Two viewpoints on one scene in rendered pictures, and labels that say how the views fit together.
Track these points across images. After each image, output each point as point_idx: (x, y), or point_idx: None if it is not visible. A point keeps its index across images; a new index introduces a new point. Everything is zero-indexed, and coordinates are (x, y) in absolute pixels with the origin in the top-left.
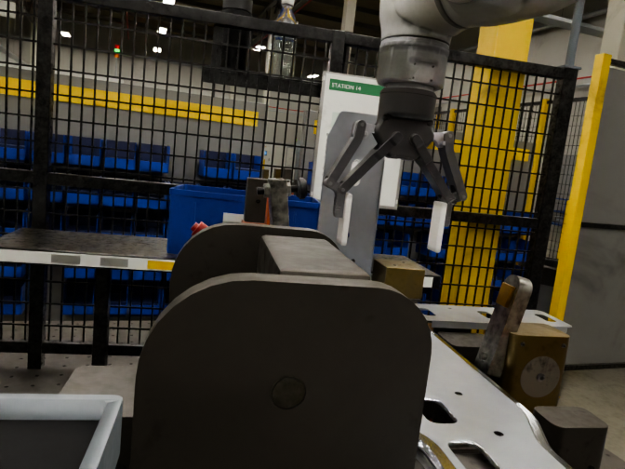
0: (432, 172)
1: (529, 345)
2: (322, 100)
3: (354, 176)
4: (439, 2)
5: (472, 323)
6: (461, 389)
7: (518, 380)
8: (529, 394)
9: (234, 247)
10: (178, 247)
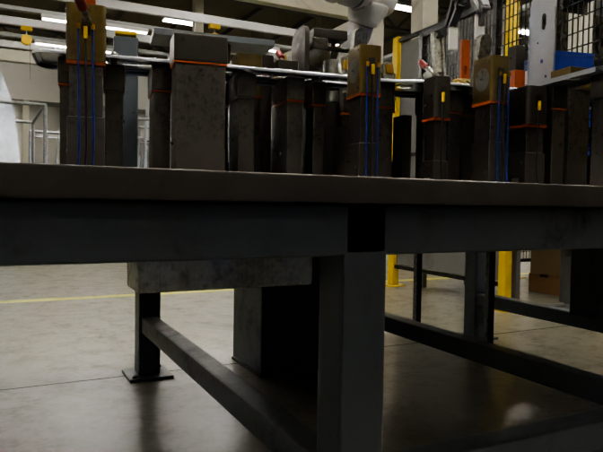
0: (471, 3)
1: (476, 65)
2: None
3: (450, 19)
4: None
5: (541, 81)
6: None
7: (475, 84)
8: (478, 90)
9: (345, 41)
10: None
